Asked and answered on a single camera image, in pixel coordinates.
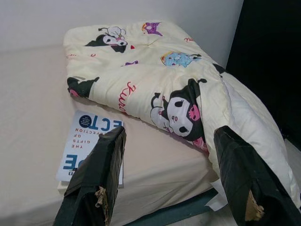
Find white book blue letters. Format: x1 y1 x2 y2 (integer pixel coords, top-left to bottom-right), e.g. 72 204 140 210
55 110 125 195

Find cream sheeted mattress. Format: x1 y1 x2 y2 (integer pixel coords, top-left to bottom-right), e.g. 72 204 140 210
0 43 221 226

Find cream cartoon print quilt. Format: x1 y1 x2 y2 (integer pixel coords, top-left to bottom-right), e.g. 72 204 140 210
63 20 301 205

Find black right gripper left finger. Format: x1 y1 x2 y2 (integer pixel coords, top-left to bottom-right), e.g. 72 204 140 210
53 125 127 226

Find black wardrobe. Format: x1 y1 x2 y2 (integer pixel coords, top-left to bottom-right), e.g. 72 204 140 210
225 0 301 146

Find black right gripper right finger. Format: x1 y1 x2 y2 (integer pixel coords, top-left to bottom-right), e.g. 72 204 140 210
213 125 301 226

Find dark teal bed frame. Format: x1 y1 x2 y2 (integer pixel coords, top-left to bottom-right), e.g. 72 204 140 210
110 188 221 226

